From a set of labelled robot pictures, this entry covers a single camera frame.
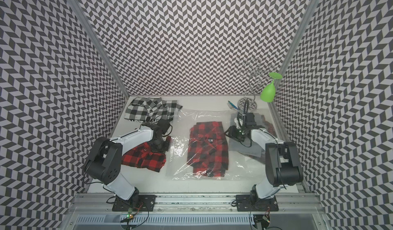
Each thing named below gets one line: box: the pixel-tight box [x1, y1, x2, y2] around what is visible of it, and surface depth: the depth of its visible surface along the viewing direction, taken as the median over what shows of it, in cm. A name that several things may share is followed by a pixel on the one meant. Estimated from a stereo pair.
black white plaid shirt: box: [124, 97, 184, 123], surface depth 110 cm
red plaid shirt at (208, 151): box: [186, 121, 229, 178], surface depth 90 cm
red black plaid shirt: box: [120, 142, 166, 173], surface depth 86 cm
